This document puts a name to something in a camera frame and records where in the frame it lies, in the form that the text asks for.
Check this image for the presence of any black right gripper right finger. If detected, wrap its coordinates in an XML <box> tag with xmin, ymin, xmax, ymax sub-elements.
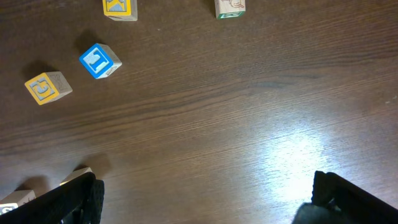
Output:
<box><xmin>292</xmin><ymin>170</ymin><xmax>397</xmax><ymax>224</ymax></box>

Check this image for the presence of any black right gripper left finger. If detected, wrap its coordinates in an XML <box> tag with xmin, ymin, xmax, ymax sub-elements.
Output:
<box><xmin>1</xmin><ymin>172</ymin><xmax>104</xmax><ymax>224</ymax></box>

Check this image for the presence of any yellow S block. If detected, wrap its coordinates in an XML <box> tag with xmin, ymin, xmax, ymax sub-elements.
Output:
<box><xmin>1</xmin><ymin>190</ymin><xmax>35</xmax><ymax>215</ymax></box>
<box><xmin>60</xmin><ymin>167</ymin><xmax>92</xmax><ymax>185</ymax></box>

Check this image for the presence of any yellow umbrella block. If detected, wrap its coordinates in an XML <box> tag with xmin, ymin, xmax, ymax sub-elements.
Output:
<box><xmin>24</xmin><ymin>72</ymin><xmax>73</xmax><ymax>105</ymax></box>

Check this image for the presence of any blue I block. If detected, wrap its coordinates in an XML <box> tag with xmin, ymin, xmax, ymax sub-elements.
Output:
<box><xmin>79</xmin><ymin>43</ymin><xmax>123</xmax><ymax>79</ymax></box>

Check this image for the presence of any yellow block pencil side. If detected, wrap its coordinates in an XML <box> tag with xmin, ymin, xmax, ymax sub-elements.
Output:
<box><xmin>103</xmin><ymin>0</ymin><xmax>138</xmax><ymax>21</ymax></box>

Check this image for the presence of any green R block right side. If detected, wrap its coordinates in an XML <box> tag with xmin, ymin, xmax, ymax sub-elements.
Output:
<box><xmin>215</xmin><ymin>0</ymin><xmax>246</xmax><ymax>19</ymax></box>

